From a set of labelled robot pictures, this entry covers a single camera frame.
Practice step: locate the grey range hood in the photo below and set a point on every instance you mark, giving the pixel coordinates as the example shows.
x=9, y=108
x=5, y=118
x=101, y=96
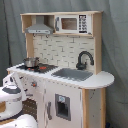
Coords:
x=39, y=27

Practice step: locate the black toy stovetop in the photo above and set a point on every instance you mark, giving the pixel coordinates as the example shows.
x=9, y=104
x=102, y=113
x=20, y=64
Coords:
x=40, y=68

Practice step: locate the wooden toy kitchen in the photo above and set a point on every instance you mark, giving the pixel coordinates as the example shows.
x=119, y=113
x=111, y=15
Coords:
x=62, y=50

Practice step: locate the white oven door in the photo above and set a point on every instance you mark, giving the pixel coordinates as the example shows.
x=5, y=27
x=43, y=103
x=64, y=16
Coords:
x=34, y=105

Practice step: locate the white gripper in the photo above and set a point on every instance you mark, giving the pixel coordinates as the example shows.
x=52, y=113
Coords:
x=13, y=79

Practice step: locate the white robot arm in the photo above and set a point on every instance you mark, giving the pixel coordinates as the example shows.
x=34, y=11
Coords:
x=13, y=94

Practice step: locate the grey toy sink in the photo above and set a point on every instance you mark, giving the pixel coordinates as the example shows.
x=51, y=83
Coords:
x=72, y=74

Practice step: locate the black toy faucet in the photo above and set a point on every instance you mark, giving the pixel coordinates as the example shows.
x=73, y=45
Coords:
x=81, y=65

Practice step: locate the white cabinet door with dispenser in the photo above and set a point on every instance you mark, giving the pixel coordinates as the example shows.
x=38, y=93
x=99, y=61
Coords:
x=64, y=106

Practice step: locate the white toy microwave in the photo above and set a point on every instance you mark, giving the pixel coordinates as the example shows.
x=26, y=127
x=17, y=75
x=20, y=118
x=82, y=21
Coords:
x=74, y=24

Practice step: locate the right red stove knob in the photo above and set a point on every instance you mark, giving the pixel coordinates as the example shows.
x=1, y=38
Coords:
x=34, y=84

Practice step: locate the silver toy pot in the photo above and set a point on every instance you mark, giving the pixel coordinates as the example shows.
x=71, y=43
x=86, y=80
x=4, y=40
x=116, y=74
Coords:
x=31, y=62

